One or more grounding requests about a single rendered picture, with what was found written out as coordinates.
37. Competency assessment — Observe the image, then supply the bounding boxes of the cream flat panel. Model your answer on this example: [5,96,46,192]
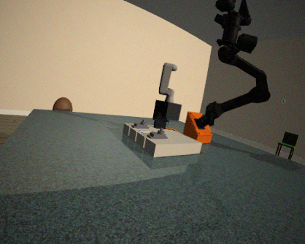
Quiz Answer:
[123,119,202,157]

